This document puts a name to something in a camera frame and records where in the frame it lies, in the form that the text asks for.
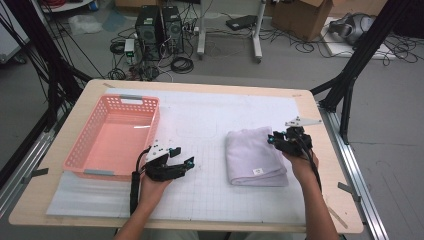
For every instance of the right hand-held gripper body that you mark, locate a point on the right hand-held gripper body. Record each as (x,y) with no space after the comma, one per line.
(295,145)

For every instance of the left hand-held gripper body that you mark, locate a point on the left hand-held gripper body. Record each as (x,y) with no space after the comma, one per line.
(158,170)

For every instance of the pale lilac towel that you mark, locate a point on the pale lilac towel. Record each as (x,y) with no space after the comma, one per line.
(253,156)

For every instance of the pink plastic basket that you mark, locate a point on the pink plastic basket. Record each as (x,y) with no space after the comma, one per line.
(116,143)

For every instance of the person's left hand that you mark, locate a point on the person's left hand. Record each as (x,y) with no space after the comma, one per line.
(151,193)

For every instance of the person's right hand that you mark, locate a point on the person's right hand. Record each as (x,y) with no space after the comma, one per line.
(303,168)

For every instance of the white grid mat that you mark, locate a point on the white grid mat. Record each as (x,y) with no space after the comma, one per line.
(200,110)

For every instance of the thin wooden stick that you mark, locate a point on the thin wooden stick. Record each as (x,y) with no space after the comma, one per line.
(338,217)

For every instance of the white board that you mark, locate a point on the white board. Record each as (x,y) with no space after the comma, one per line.
(336,48)

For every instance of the white stand leg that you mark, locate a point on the white stand leg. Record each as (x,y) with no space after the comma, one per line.
(201,30)
(258,33)

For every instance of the small white box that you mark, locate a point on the small white box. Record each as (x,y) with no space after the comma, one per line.
(129,46)

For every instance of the brown cardboard box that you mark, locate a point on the brown cardboard box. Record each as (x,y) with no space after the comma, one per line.
(300,20)

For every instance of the black flat device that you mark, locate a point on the black flat device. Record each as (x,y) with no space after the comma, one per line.
(240,22)

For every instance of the black computer tower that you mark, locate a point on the black computer tower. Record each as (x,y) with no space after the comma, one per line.
(173,28)
(148,30)

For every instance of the grey black device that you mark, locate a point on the grey black device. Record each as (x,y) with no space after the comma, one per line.
(353,28)

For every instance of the teal sheet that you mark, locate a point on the teal sheet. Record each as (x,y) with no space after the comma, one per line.
(115,21)

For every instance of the clear plastic bag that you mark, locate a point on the clear plastic bag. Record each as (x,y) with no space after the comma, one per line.
(85,24)

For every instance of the white round table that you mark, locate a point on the white round table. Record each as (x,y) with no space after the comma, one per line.
(66,6)

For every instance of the white cabinet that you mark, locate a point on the white cabinet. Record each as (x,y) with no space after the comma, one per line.
(8,43)

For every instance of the grey metal bracket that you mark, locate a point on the grey metal bracket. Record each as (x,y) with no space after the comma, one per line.
(35,174)
(350,190)

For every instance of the aluminium rail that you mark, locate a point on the aluminium rail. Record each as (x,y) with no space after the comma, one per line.
(363,186)
(30,156)

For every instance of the black metal frame post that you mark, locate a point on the black metal frame post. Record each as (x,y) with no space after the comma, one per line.
(40,43)
(363,50)

